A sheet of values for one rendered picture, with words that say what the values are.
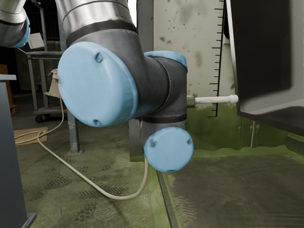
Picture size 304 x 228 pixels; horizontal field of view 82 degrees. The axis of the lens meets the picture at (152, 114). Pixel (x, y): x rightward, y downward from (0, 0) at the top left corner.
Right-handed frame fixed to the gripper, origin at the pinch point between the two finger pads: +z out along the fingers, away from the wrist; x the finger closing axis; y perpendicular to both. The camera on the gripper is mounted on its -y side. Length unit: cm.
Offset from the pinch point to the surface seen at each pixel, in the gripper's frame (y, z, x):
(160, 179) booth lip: 46, 28, 11
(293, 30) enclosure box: -31, 6, 68
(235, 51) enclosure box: -22.2, 6.9, 40.7
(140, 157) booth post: 46, 61, 2
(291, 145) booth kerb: 44, 49, 122
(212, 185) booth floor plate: 47, 18, 38
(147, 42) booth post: -37, 59, 10
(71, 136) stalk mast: 31, 84, -53
